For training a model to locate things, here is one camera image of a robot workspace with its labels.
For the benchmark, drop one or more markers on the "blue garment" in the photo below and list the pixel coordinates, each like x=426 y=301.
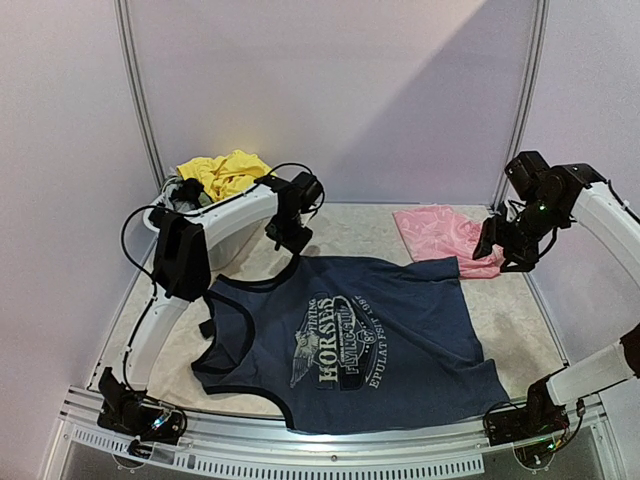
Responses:
x=347 y=345

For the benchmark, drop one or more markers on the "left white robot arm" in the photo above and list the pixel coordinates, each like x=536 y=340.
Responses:
x=191 y=245

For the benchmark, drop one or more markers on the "aluminium frame post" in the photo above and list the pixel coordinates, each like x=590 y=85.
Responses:
x=136 y=87
x=530 y=73

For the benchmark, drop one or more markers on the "left aluminium frame post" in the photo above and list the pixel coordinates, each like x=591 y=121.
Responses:
x=136 y=87

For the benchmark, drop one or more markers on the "white plastic laundry basket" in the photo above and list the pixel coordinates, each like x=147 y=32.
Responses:
x=229 y=224

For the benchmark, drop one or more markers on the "right aluminium frame post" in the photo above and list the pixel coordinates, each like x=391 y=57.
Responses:
x=530 y=73

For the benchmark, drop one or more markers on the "aluminium front rail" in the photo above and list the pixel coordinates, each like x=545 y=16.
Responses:
x=231 y=447

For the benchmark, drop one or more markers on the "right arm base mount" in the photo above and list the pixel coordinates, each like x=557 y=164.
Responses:
x=505 y=422

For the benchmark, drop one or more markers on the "grey garment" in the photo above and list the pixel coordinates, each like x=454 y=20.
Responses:
x=205 y=201

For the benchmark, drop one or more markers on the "black garment in basket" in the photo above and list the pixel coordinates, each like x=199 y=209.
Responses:
x=189 y=190

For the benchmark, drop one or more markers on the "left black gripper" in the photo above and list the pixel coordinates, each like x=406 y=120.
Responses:
x=295 y=246

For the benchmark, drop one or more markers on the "yellow garment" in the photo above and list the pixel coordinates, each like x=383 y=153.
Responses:
x=224 y=176

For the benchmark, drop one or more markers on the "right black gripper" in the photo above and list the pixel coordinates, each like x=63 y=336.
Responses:
x=503 y=245

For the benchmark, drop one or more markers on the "pink patterned shorts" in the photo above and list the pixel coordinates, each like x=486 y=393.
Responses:
x=438 y=232

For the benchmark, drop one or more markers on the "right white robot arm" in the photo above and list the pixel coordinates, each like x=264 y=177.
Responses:
x=578 y=240

